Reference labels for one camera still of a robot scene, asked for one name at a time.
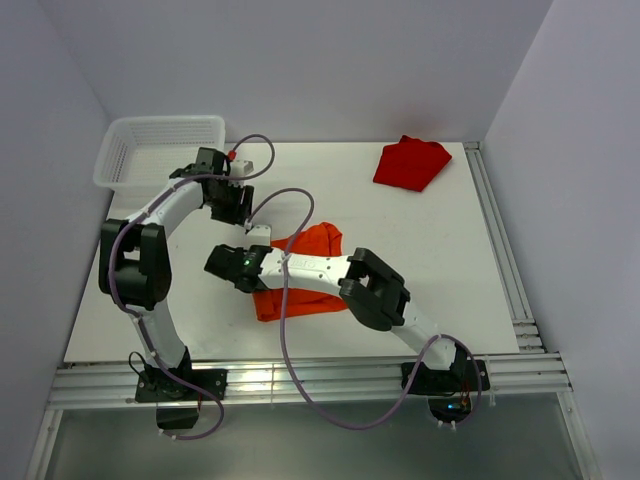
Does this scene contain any aluminium front rail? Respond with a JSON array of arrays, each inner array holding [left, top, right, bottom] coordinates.
[[45, 353, 572, 410]]

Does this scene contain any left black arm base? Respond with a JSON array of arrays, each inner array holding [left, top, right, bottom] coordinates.
[[135, 368, 228, 432]]

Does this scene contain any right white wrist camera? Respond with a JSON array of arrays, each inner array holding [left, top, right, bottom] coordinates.
[[244, 221, 272, 246]]

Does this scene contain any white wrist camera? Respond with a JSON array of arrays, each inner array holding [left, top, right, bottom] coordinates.
[[227, 150, 254, 178], [244, 221, 272, 246]]

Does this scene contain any aluminium side rail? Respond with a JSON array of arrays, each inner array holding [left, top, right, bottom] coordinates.
[[463, 142, 546, 354]]

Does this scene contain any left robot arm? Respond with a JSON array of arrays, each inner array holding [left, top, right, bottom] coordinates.
[[99, 147, 254, 399]]

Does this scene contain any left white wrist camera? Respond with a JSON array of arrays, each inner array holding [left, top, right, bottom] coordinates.
[[227, 150, 254, 178]]

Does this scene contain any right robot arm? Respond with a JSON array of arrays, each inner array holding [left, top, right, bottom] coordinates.
[[204, 244, 468, 390]]

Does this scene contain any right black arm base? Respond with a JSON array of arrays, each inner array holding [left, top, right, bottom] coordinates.
[[409, 360, 491, 423]]

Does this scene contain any white perforated plastic basket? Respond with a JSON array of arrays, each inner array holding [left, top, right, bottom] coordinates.
[[93, 115, 226, 196]]

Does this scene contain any orange t-shirt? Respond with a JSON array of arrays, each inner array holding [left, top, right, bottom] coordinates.
[[252, 222, 347, 323]]

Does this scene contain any red folded t-shirt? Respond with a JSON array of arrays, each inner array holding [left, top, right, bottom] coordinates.
[[373, 135, 452, 192]]

